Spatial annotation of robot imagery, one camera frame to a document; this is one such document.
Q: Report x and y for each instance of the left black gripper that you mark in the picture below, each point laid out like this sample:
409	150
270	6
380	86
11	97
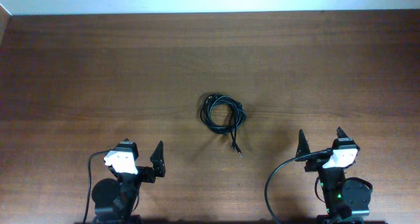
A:
147	175

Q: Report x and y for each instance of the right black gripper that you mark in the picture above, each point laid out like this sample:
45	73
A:
316	163

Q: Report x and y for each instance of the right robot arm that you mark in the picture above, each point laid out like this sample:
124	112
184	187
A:
346	199

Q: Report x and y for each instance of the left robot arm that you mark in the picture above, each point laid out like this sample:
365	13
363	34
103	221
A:
116	199

